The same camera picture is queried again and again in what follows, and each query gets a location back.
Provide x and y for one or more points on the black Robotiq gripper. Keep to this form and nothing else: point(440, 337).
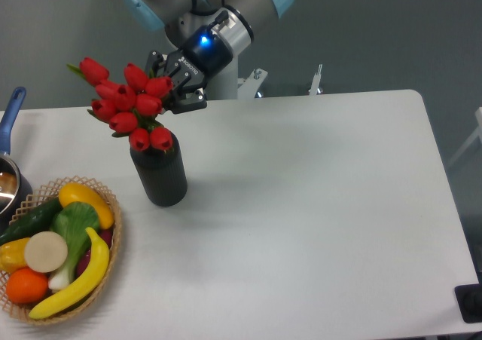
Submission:
point(202, 56)

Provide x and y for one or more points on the red tulip bouquet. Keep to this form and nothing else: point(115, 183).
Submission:
point(130, 109)

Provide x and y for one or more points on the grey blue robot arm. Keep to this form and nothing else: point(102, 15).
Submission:
point(257, 15)

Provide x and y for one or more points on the dark grey ribbed vase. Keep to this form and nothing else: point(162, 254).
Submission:
point(162, 174)

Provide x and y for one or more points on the yellow squash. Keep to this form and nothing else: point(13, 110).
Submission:
point(76, 192)

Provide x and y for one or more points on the purple eggplant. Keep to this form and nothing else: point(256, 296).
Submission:
point(107, 236)

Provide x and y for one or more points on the green bok choy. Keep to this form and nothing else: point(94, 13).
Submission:
point(71, 223)

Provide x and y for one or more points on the green cucumber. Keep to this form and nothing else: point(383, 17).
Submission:
point(36, 220)

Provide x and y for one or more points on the beige round radish slice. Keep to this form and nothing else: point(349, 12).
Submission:
point(45, 252)

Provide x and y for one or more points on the yellow banana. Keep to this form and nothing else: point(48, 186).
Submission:
point(82, 286)

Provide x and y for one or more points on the yellow bell pepper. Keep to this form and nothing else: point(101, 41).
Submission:
point(12, 255)

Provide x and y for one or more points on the orange fruit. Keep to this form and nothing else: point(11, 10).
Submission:
point(26, 286)

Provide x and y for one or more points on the woven wicker basket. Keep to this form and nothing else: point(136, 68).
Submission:
point(38, 197)

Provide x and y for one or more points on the black device at table edge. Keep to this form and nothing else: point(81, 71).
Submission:
point(469, 301)

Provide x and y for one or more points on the blue handled saucepan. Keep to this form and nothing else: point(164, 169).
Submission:
point(14, 186)

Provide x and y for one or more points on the white chair frame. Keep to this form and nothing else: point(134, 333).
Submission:
point(469, 146)

